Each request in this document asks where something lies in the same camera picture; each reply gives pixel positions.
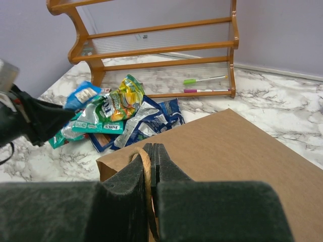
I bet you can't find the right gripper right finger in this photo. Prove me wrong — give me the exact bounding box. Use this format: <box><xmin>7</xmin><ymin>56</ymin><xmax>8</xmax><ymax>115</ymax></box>
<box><xmin>150</xmin><ymin>144</ymin><xmax>294</xmax><ymax>241</ymax></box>

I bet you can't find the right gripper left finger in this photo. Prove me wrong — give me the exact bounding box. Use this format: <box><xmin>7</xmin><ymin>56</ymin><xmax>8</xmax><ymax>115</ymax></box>
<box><xmin>1</xmin><ymin>156</ymin><xmax>150</xmax><ymax>241</ymax></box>

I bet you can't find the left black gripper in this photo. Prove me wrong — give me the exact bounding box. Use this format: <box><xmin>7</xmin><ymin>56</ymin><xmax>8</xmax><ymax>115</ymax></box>
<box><xmin>1</xmin><ymin>85</ymin><xmax>75</xmax><ymax>148</ymax></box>

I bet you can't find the teal snack packet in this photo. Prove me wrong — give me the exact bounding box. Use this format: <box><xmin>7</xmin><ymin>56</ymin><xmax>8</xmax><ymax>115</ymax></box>
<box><xmin>48</xmin><ymin>126</ymin><xmax>87</xmax><ymax>149</ymax></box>

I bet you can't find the small light blue snack packet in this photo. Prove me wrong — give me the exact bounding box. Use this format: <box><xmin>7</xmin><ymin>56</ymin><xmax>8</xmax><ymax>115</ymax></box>
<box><xmin>64</xmin><ymin>81</ymin><xmax>101</xmax><ymax>111</ymax></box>

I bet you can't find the green snack packet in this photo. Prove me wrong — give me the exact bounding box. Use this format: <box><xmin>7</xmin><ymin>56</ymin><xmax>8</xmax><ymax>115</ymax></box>
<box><xmin>72</xmin><ymin>96</ymin><xmax>124</xmax><ymax>135</ymax></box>

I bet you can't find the brown paper bag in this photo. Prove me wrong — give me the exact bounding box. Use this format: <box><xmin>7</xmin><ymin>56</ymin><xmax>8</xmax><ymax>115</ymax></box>
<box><xmin>97</xmin><ymin>109</ymin><xmax>322</xmax><ymax>241</ymax></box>

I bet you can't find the yellow green Fox's candy bag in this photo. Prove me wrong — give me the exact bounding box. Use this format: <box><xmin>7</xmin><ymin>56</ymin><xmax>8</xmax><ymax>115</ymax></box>
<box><xmin>102</xmin><ymin>74</ymin><xmax>145</xmax><ymax>122</ymax></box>

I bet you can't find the blue white snack bag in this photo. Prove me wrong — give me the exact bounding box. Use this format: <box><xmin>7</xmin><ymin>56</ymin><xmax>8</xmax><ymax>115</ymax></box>
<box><xmin>111</xmin><ymin>96</ymin><xmax>185</xmax><ymax>150</ymax></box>

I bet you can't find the red white staple box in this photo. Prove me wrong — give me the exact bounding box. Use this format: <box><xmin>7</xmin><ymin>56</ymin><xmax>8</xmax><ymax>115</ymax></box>
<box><xmin>101</xmin><ymin>88</ymin><xmax>111</xmax><ymax>93</ymax></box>

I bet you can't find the purple capped marker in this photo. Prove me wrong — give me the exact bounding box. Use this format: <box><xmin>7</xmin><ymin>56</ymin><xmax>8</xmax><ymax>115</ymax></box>
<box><xmin>183</xmin><ymin>89</ymin><xmax>231</xmax><ymax>93</ymax></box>

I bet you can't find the green capped marker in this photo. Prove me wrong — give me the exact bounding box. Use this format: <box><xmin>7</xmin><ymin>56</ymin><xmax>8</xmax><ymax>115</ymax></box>
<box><xmin>183</xmin><ymin>75</ymin><xmax>228</xmax><ymax>85</ymax></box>

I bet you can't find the wooden three-tier rack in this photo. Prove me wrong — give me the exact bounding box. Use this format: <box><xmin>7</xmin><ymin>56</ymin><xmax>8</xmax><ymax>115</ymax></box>
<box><xmin>46</xmin><ymin>1</ymin><xmax>239</xmax><ymax>98</ymax></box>

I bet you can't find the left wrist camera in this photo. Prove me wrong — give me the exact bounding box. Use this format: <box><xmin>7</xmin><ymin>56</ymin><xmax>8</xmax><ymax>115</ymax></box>
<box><xmin>0</xmin><ymin>59</ymin><xmax>20</xmax><ymax>106</ymax></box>

